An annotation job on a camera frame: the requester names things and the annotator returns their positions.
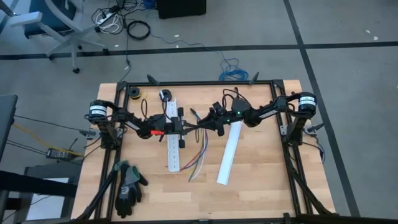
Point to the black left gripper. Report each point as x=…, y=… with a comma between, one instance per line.
x=171, y=126

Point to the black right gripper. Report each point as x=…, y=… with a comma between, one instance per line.
x=228, y=115

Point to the white duct cover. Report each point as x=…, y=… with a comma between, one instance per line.
x=228, y=161

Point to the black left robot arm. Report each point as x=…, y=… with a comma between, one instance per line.
x=130, y=119

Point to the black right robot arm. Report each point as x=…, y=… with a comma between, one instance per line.
x=270, y=112

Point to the black eyeglasses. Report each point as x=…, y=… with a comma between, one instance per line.
x=235, y=91

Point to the white black tape roll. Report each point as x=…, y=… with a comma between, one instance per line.
x=165, y=95

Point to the black box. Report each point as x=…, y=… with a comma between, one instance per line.
x=180, y=9

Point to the black power adapter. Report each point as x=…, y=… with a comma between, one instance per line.
x=59, y=154

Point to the white power strip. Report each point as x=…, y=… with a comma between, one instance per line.
x=105, y=19

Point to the white blue office chair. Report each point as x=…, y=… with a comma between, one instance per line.
x=71, y=39

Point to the grey metal cart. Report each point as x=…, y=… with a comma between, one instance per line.
x=46, y=171

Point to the dark grey desk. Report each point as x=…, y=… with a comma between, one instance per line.
x=6, y=124

